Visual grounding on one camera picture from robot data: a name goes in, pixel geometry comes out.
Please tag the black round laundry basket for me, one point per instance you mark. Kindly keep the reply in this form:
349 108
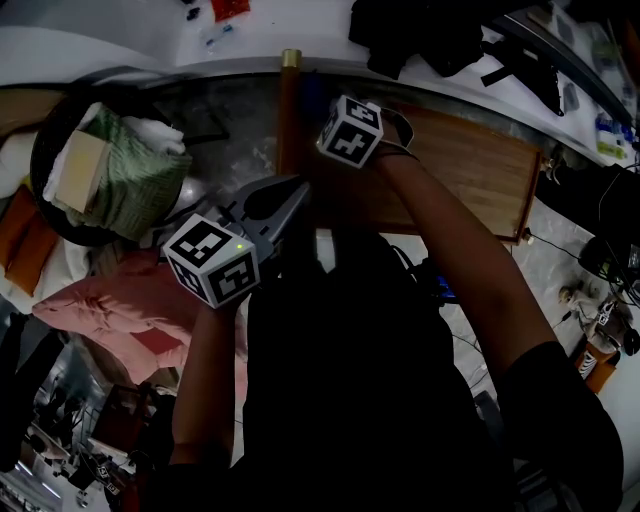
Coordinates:
42 165

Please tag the white pillow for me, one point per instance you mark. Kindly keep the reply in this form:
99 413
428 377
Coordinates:
15 165

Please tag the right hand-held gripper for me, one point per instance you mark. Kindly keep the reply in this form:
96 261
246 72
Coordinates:
350 140

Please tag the white towel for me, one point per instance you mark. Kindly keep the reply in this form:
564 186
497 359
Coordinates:
155 135

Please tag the orange striped box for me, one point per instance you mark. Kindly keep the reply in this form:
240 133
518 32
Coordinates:
597 370

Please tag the person's left forearm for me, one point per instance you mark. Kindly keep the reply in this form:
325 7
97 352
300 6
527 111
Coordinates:
205 380

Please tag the black device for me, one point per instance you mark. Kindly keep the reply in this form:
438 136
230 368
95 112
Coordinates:
605 257

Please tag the brown board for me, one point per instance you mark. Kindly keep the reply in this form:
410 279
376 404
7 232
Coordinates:
25 110

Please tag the beige box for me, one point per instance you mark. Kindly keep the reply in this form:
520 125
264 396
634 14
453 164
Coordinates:
80 170

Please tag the red packet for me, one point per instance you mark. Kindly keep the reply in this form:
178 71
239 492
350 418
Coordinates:
230 7

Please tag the person's grey backpack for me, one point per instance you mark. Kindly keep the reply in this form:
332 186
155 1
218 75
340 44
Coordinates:
487 410

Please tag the blue-screen tablet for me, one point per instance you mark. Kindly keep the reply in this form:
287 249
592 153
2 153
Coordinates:
445 287

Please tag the person's right forearm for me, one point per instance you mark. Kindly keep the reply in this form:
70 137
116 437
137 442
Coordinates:
460 240

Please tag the green snack packet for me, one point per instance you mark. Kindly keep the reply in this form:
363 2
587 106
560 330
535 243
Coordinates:
612 150

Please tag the black backpack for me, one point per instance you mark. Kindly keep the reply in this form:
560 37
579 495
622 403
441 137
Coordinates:
415 35

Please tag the small clear blue packet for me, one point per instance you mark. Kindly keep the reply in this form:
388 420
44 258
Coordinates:
220 35

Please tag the orange cushion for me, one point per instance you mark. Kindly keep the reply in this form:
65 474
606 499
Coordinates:
30 245

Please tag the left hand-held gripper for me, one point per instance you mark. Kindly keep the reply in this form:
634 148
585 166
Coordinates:
215 265

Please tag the pink quilt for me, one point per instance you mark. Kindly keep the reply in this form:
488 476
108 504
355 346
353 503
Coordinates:
100 305

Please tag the red book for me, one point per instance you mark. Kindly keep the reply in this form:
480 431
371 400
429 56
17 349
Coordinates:
160 342

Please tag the blue snack packet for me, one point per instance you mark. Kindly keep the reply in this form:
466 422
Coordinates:
615 127

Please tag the small black object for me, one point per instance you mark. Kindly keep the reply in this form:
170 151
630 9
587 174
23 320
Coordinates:
193 13

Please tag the green knitted blanket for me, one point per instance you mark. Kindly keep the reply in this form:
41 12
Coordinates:
140 185

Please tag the person's black shirt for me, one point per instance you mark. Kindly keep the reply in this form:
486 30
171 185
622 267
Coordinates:
350 400

